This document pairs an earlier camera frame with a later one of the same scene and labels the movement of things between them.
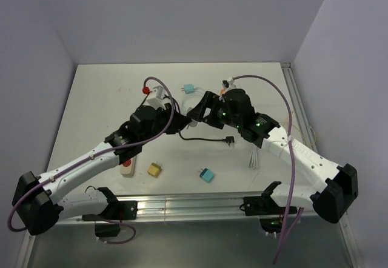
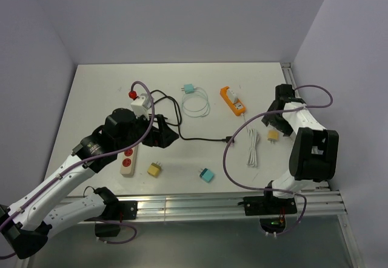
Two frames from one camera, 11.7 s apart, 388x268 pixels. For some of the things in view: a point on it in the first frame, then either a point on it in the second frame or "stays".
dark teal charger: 206,175 stays
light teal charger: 188,88 stays
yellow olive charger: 155,169 stays
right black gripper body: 230,119 -> 280,123
